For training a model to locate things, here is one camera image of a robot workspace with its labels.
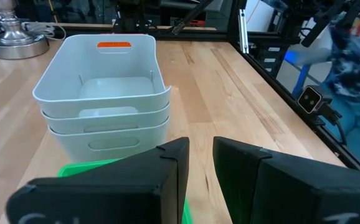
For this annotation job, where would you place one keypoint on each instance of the silver aluminium post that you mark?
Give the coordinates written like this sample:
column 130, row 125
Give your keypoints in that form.
column 243, row 31

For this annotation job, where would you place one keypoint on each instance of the person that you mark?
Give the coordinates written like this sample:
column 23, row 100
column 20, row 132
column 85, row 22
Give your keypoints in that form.
column 354, row 77

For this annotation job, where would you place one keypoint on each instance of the table lamp white shade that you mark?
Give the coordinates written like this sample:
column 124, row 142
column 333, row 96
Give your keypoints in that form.
column 15, row 46

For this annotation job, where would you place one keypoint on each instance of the orange slotted plastic basket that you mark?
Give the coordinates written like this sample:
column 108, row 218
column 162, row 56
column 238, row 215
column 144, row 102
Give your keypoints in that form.
column 114, row 44

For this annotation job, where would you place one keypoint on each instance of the black frame strut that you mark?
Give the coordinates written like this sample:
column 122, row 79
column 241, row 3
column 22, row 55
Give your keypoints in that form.
column 192, row 15

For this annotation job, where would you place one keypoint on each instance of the green slotted plastic basket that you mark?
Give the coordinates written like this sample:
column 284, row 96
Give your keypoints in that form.
column 80, row 168

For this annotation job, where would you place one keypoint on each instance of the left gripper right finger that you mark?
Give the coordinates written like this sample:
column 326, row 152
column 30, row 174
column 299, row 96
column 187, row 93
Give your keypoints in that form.
column 292, row 193

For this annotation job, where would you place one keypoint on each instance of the black table-level camera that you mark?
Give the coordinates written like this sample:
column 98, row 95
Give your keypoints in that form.
column 310, row 99

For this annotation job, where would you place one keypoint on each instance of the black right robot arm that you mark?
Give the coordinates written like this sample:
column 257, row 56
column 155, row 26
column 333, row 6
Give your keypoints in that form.
column 133, row 15

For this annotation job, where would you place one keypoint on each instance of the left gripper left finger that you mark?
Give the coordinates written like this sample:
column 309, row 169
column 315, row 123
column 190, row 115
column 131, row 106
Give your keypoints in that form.
column 105, row 193

